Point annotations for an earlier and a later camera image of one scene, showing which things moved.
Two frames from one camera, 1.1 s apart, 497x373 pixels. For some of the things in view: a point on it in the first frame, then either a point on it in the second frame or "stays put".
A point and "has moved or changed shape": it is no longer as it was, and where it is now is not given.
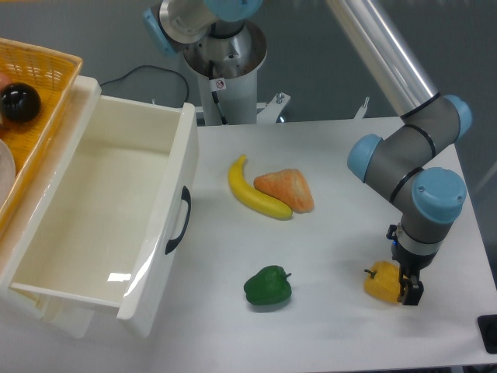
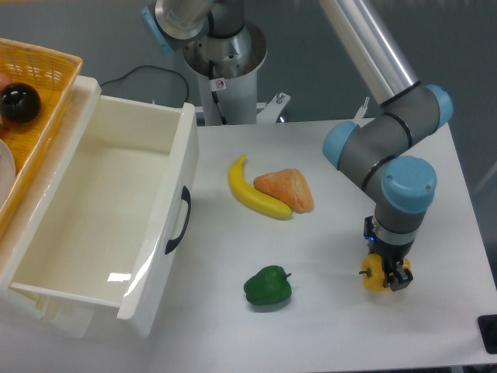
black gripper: (411, 288) → (394, 275)
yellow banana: (253, 198) stays put
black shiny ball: (20, 102) stays put
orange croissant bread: (289, 186) stays put
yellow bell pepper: (384, 282) has moved or changed shape
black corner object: (488, 329) stays put
